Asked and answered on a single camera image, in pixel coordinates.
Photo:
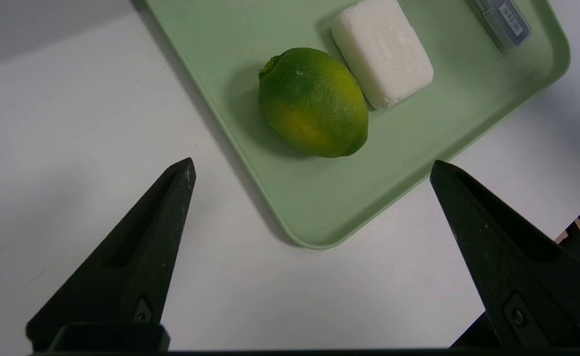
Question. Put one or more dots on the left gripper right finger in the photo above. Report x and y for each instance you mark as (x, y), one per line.
(512, 262)

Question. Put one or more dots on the light green plastic tray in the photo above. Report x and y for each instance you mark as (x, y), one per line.
(418, 163)

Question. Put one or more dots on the grey pencil lead case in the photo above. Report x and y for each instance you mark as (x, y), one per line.
(502, 22)

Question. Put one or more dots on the white soap bar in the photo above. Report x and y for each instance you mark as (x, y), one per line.
(381, 52)

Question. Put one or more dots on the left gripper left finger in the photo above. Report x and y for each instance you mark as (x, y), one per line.
(137, 262)

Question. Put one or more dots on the green lime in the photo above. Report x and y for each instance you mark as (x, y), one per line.
(314, 101)

